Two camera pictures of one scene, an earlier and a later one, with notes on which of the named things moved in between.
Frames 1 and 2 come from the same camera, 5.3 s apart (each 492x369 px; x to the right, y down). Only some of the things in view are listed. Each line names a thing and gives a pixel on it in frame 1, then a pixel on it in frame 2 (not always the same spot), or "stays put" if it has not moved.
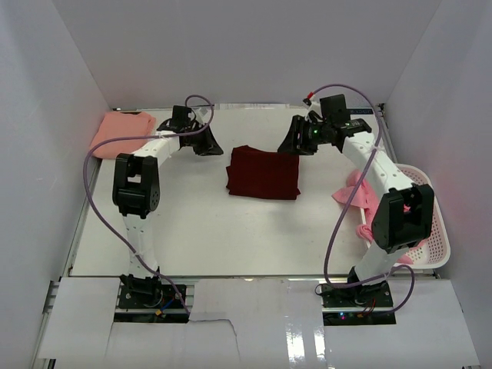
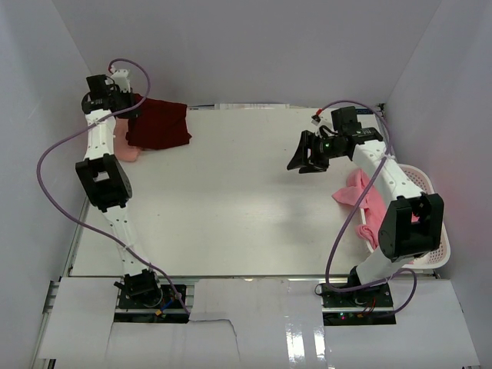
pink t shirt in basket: x=364 y=198 stays put
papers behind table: x=252 y=106 stays put
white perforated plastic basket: x=434 y=250 stays put
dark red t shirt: x=254 y=173 → x=158 y=124
